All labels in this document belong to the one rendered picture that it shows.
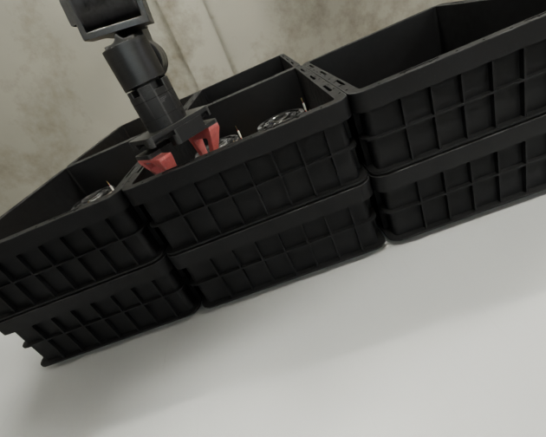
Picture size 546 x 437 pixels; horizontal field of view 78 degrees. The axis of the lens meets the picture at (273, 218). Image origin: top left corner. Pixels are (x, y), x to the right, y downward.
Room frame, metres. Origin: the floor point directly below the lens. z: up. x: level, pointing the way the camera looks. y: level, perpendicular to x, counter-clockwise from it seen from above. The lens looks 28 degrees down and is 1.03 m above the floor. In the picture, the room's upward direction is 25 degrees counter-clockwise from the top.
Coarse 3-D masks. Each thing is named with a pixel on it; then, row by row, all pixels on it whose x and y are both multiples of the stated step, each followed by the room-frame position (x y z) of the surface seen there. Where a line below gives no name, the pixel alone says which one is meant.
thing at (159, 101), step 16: (160, 80) 0.47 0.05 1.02; (128, 96) 0.48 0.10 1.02; (144, 96) 0.46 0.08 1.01; (160, 96) 0.46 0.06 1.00; (176, 96) 0.48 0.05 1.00; (144, 112) 0.47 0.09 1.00; (160, 112) 0.46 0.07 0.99; (176, 112) 0.47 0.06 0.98; (192, 112) 0.49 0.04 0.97; (208, 112) 0.49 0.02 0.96; (160, 128) 0.46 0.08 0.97; (144, 144) 0.45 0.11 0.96
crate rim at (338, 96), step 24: (288, 72) 0.76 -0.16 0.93; (312, 72) 0.62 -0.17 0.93; (336, 96) 0.40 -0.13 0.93; (288, 120) 0.39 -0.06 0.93; (312, 120) 0.38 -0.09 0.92; (336, 120) 0.38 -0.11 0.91; (240, 144) 0.39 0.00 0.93; (264, 144) 0.39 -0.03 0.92; (288, 144) 0.39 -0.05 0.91; (144, 168) 0.49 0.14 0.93; (192, 168) 0.40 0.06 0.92; (216, 168) 0.40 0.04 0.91; (144, 192) 0.41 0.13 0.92; (168, 192) 0.41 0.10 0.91
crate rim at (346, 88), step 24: (480, 0) 0.57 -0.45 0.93; (504, 0) 0.51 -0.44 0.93; (528, 24) 0.35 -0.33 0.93; (480, 48) 0.35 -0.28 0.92; (504, 48) 0.35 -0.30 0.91; (408, 72) 0.36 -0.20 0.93; (432, 72) 0.36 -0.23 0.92; (456, 72) 0.36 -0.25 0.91; (360, 96) 0.37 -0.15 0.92; (384, 96) 0.37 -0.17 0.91
